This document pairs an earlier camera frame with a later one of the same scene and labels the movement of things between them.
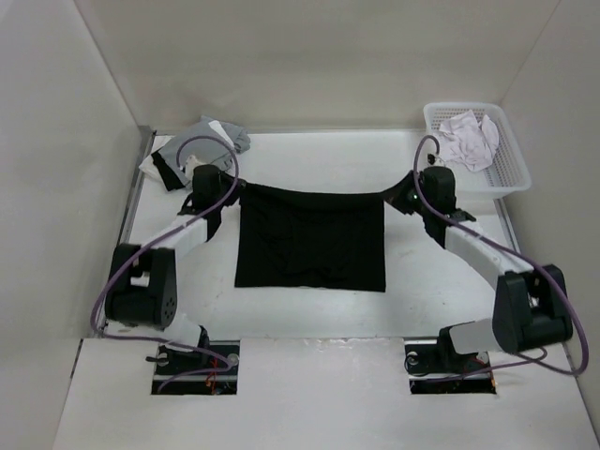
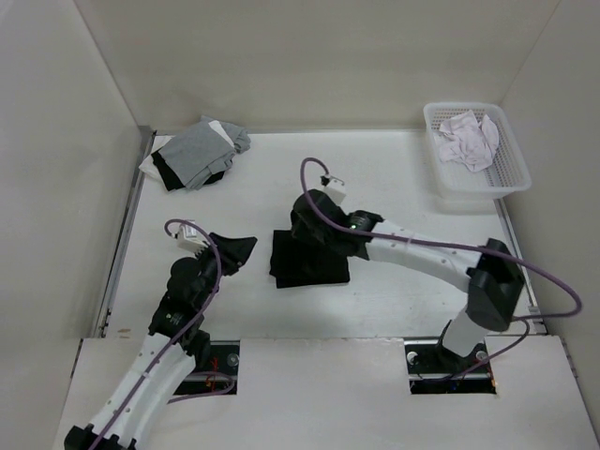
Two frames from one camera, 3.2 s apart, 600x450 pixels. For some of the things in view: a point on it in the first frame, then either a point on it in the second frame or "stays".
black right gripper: (395, 196) -> (299, 230)
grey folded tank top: (211, 142) stays
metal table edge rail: (145, 137) stays
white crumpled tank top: (469, 142) stays
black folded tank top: (171, 180) stays
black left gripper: (236, 193) -> (234, 252)
